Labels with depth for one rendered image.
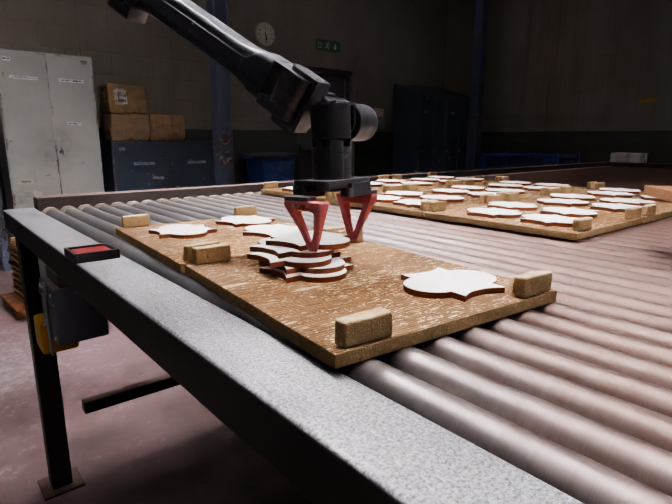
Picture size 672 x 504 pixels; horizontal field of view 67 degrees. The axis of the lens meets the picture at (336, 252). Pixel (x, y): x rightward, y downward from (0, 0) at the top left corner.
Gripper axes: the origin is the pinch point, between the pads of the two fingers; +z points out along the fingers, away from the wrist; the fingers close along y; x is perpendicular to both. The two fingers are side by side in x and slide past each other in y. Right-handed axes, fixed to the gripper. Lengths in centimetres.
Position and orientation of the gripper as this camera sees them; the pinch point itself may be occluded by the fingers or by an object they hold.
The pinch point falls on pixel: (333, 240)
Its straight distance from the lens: 75.3
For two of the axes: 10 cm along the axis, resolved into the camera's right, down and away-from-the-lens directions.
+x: 7.8, 1.1, -6.1
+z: 0.2, 9.8, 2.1
